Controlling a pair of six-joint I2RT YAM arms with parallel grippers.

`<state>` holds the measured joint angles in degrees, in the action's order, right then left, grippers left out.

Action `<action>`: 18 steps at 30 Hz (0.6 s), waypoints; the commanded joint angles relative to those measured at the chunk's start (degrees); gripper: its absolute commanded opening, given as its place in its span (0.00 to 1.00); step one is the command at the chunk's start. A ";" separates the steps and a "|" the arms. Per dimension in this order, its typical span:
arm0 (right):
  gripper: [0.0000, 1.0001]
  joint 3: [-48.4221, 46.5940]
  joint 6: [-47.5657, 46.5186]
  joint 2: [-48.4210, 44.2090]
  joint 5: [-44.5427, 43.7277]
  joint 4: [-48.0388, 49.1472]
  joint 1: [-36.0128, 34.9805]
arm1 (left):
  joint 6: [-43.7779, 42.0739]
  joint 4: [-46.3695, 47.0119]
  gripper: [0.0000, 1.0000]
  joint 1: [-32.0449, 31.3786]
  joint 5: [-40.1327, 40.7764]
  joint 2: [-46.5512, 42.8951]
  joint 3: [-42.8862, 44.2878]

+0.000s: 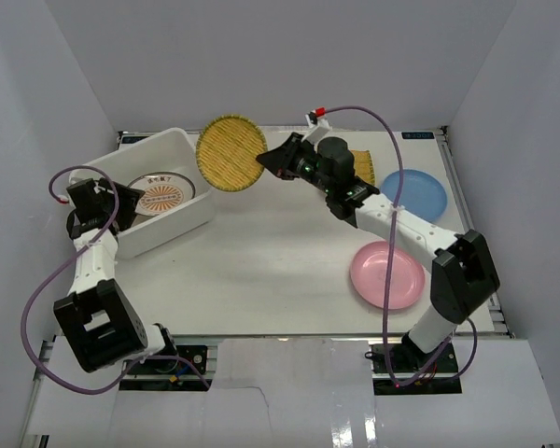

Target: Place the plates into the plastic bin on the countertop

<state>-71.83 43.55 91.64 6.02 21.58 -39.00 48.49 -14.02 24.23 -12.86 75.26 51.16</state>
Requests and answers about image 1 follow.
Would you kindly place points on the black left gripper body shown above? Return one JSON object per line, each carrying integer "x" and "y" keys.
{"x": 117, "y": 201}

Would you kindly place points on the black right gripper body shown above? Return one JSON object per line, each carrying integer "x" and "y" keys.
{"x": 305, "y": 166}

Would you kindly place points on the orange sunburst patterned plate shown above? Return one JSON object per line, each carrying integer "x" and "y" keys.
{"x": 163, "y": 191}

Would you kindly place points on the round yellow woven plate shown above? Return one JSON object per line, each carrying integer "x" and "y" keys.
{"x": 226, "y": 153}

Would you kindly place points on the blue plastic plate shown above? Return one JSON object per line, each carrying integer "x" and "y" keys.
{"x": 423, "y": 195}

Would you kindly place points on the pink plastic plate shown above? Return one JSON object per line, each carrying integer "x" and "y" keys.
{"x": 368, "y": 273}

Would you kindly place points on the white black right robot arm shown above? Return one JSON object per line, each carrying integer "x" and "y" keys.
{"x": 462, "y": 271}

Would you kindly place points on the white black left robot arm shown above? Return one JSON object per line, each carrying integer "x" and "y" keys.
{"x": 96, "y": 317}

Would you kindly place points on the white plastic bin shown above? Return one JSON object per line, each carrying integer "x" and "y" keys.
{"x": 172, "y": 150}

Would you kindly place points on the yellow woven mat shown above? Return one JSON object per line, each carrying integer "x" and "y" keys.
{"x": 363, "y": 165}

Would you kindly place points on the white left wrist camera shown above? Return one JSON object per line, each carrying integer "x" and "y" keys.
{"x": 79, "y": 175}

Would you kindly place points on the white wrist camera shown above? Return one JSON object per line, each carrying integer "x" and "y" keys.
{"x": 318, "y": 125}
{"x": 79, "y": 175}

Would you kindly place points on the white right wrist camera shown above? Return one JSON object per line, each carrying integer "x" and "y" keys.
{"x": 318, "y": 125}

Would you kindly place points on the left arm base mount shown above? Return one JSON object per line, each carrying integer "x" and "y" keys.
{"x": 172, "y": 375}

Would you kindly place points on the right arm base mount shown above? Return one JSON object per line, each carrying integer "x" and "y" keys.
{"x": 434, "y": 381}

